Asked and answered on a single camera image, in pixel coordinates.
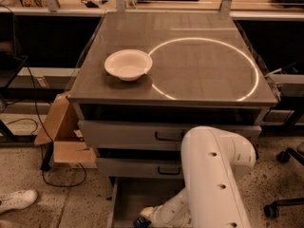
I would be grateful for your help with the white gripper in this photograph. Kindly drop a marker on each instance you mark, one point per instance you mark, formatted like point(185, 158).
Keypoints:
point(157, 216)

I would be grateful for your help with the dark blue rxbar wrapper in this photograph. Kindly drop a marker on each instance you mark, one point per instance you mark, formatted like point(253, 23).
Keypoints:
point(141, 222)

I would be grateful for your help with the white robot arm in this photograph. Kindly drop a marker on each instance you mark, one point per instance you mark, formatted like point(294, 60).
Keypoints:
point(212, 160)

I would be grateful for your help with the grey open bottom drawer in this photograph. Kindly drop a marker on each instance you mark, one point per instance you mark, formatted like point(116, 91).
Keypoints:
point(131, 195)

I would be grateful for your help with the grey middle drawer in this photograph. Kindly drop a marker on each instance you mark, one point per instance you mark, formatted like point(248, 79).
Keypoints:
point(131, 168)

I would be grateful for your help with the grey top drawer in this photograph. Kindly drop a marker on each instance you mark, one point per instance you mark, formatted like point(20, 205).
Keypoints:
point(149, 136)

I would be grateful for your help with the grey drawer cabinet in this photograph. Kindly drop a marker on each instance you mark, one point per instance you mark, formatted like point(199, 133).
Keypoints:
point(202, 74)

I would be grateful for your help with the brown cardboard box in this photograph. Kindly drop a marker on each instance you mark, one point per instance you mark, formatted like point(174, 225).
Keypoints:
point(61, 134)

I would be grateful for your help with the black office chair base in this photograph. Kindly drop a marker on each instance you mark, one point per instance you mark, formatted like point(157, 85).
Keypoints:
point(278, 187)

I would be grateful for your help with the white sneaker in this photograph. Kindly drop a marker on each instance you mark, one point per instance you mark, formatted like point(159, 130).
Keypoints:
point(17, 200)

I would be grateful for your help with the white ceramic bowl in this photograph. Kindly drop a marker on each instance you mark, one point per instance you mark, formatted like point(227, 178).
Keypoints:
point(128, 64)

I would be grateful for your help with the wooden background workbench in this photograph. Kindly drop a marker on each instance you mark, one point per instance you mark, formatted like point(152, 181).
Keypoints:
point(240, 9)

